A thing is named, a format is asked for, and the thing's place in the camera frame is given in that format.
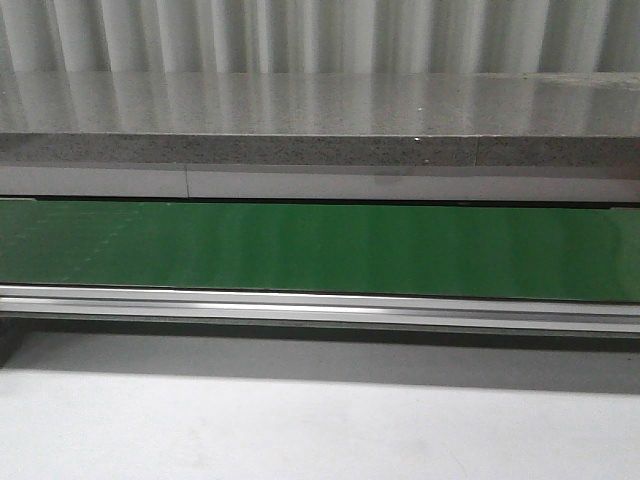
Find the white pleated curtain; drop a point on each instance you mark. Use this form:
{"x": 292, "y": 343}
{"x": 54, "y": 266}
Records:
{"x": 320, "y": 36}

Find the grey granite counter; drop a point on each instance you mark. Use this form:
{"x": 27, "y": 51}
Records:
{"x": 450, "y": 120}

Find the green conveyor belt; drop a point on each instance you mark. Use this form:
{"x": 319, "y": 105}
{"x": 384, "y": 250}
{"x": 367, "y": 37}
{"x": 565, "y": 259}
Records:
{"x": 463, "y": 251}

